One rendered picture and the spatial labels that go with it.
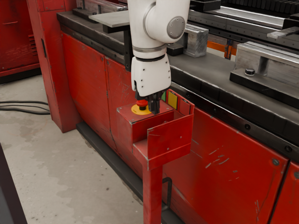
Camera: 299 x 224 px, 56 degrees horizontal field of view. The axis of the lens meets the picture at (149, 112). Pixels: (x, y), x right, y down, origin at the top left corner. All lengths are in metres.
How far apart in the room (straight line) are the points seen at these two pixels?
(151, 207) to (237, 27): 0.80
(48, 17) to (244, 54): 1.32
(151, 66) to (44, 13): 1.29
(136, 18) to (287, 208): 0.63
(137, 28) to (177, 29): 0.11
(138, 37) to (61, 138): 1.61
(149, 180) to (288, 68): 0.56
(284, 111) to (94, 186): 1.26
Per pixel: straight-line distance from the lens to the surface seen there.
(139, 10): 0.65
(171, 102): 0.90
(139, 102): 0.88
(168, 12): 0.58
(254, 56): 0.90
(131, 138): 0.87
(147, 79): 0.71
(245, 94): 0.83
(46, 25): 1.93
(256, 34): 1.21
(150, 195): 1.05
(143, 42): 0.67
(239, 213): 1.02
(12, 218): 0.70
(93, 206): 1.65
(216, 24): 1.33
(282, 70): 0.87
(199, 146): 1.00
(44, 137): 2.24
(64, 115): 2.17
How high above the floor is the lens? 1.23
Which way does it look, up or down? 31 degrees down
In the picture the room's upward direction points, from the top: straight up
